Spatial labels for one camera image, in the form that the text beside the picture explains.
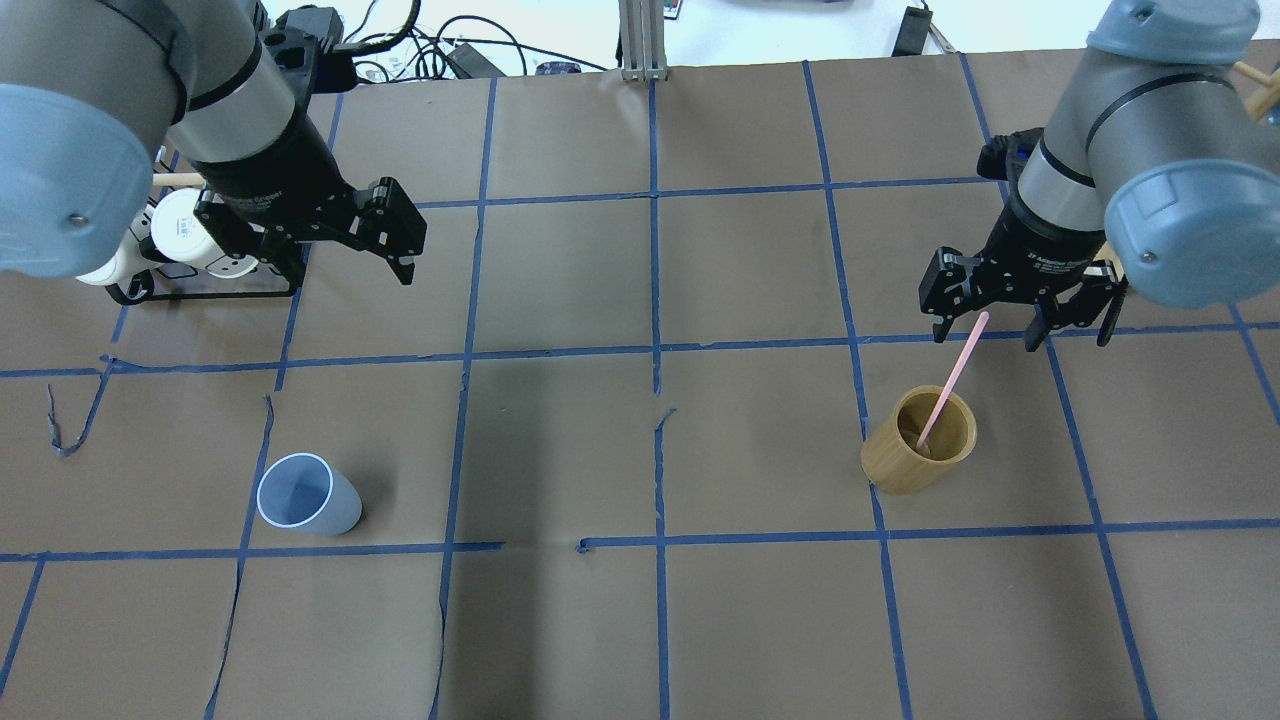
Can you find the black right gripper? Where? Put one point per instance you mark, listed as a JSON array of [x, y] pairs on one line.
[[1037, 246]]

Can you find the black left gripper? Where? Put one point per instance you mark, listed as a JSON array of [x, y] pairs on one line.
[[268, 178]]

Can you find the light blue plastic cup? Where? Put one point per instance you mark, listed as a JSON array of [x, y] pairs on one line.
[[304, 492]]

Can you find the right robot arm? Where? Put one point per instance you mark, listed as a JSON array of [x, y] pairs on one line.
[[1150, 177]]

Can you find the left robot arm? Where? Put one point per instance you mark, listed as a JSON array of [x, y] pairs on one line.
[[139, 133]]

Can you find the wooden cup tree stand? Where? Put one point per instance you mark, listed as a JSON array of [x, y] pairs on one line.
[[1266, 98]]

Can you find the black power adapter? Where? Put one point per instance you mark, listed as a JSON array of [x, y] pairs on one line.
[[465, 62]]

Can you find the bamboo chopstick holder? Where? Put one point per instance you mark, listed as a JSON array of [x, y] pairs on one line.
[[888, 457]]

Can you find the white mug near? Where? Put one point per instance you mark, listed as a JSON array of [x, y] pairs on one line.
[[179, 236]]

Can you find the white mug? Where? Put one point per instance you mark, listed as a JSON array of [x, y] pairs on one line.
[[128, 259], [179, 236]]

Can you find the white mug far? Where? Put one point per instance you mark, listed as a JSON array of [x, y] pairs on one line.
[[128, 259]]

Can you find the small black power brick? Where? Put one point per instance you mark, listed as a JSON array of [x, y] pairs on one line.
[[914, 31]]

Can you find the black wire mug rack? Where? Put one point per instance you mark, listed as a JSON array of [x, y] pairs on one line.
[[177, 281]]

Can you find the aluminium frame post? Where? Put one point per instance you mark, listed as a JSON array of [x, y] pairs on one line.
[[643, 41]]

